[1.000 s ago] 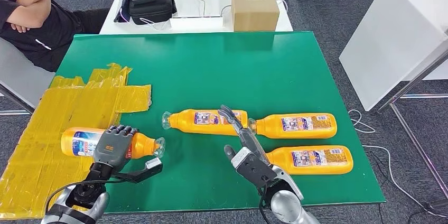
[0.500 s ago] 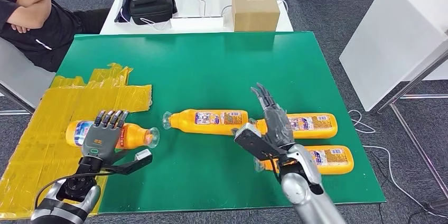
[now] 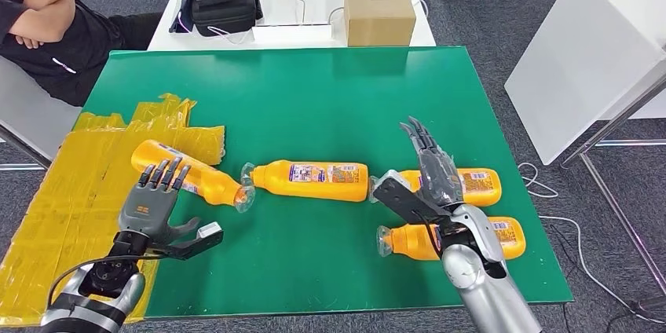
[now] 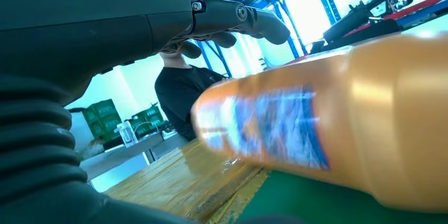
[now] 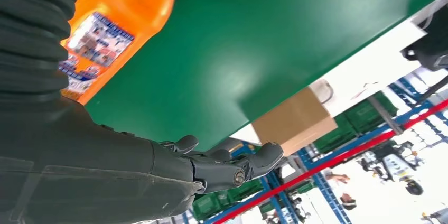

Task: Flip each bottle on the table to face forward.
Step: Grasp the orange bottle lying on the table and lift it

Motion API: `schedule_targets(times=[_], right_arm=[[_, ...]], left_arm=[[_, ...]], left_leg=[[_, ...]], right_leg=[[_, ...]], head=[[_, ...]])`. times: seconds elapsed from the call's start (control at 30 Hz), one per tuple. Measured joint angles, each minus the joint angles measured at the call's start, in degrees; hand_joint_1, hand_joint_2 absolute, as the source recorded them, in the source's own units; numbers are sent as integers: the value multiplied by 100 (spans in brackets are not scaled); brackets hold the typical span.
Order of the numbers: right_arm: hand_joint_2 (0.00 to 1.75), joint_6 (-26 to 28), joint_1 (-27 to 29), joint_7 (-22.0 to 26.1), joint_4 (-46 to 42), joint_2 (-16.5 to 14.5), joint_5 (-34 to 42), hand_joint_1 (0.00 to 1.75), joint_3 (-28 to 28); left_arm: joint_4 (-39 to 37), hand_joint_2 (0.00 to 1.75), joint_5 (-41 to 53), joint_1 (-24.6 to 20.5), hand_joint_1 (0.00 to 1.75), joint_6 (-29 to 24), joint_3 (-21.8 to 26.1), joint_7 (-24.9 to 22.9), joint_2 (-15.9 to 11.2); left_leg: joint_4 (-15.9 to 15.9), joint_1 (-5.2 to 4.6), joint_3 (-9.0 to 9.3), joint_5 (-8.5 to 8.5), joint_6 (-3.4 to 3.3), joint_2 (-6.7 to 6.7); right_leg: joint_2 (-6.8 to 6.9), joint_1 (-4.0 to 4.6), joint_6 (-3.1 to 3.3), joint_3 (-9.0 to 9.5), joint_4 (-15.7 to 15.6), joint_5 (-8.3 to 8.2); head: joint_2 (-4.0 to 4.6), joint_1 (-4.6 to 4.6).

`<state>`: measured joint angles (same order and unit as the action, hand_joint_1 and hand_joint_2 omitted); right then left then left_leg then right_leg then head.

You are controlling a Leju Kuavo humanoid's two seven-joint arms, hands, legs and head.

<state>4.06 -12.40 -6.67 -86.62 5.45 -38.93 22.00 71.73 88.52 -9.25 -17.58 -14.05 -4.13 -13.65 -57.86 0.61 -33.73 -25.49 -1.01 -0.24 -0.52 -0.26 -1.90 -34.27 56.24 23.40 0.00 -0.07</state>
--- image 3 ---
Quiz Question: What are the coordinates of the white floor cable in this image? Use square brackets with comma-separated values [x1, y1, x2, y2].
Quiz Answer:
[518, 162, 666, 327]

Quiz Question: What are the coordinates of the orange bottle clear cap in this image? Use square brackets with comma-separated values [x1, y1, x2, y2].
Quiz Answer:
[368, 167, 503, 208]
[375, 216, 526, 262]
[130, 139, 257, 214]
[240, 159, 369, 203]

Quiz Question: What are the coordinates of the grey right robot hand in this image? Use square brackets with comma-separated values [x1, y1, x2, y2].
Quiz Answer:
[399, 115, 465, 210]

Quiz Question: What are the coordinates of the pale grey side table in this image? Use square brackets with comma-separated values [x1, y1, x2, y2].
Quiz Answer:
[0, 54, 83, 170]

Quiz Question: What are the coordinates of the silver metal table frame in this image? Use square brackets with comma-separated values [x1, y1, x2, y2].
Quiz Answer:
[559, 70, 666, 295]

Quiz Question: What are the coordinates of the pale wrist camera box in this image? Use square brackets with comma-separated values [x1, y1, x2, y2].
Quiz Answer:
[371, 170, 404, 199]
[195, 221, 225, 248]

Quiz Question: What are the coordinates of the white cord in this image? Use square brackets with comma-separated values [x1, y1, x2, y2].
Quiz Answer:
[207, 24, 254, 46]

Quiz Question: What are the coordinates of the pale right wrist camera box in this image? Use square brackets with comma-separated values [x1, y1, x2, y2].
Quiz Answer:
[371, 170, 404, 199]

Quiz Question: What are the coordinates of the black carry bag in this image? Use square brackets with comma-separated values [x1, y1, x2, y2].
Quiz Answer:
[189, 0, 264, 38]

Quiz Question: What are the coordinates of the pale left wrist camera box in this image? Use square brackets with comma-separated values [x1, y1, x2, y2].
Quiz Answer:
[195, 221, 225, 248]

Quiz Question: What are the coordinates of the person's left hand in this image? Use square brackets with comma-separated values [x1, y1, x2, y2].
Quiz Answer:
[10, 34, 45, 51]

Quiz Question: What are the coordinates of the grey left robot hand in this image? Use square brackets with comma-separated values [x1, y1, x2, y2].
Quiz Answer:
[118, 156, 201, 248]

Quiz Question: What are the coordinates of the person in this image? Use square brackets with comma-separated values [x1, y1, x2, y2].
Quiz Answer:
[0, 0, 163, 108]

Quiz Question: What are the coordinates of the white table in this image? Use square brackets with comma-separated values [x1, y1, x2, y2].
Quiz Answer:
[503, 0, 666, 167]

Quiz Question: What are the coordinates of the brown cardboard box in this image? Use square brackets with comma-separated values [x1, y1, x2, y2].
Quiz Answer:
[343, 0, 417, 48]

